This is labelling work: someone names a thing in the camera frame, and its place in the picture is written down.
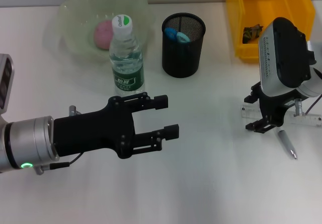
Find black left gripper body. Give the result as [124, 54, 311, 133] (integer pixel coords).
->
[53, 96, 138, 159]

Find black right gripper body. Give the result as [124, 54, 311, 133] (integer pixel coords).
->
[258, 91, 300, 128]

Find white grey pen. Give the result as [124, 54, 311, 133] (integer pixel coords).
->
[276, 129, 298, 160]

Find transparent plastic ruler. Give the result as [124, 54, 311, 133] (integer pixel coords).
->
[240, 104, 322, 128]

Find clear green-label water bottle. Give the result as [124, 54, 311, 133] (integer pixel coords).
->
[109, 14, 146, 96]

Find green plastic wrapper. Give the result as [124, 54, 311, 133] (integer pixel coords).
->
[243, 24, 264, 44]

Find blue scissors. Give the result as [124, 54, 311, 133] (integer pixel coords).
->
[164, 27, 193, 43]

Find pink toy peach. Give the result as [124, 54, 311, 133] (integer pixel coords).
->
[94, 20, 114, 50]

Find black mesh pen holder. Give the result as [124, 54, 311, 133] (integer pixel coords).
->
[162, 12, 206, 78]

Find translucent green plastic fruit bowl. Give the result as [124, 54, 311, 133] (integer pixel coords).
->
[44, 0, 156, 67]

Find yellow plastic bin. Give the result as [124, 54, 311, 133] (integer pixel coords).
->
[225, 0, 316, 64]

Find grey right gripper cable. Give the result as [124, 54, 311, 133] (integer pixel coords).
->
[294, 98, 322, 118]

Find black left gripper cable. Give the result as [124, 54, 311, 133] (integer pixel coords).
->
[37, 152, 86, 176]

